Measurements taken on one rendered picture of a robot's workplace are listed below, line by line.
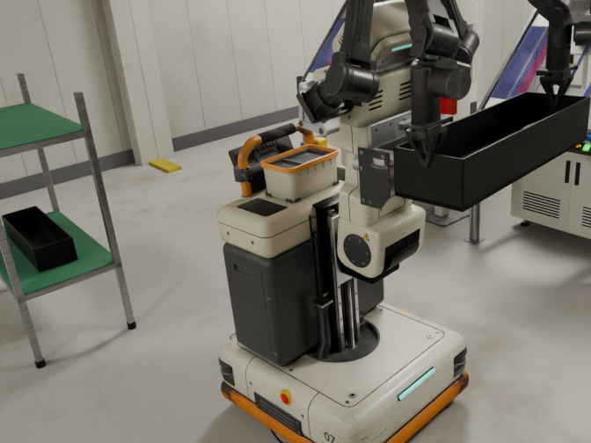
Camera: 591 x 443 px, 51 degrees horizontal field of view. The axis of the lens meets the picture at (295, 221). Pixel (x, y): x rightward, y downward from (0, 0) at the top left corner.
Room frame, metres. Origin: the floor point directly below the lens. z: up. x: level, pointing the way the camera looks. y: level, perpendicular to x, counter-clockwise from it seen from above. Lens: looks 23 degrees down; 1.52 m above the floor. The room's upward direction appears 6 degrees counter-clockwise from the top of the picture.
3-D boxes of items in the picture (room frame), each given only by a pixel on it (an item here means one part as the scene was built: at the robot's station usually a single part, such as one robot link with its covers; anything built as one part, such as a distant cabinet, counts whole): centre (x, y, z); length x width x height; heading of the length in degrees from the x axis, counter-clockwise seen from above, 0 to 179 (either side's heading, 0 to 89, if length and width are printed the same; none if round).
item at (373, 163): (1.61, -0.30, 0.99); 0.28 x 0.16 x 0.22; 131
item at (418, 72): (1.21, -0.28, 1.27); 0.07 x 0.06 x 0.07; 25
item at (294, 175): (1.92, -0.03, 0.87); 0.23 x 0.15 x 0.11; 131
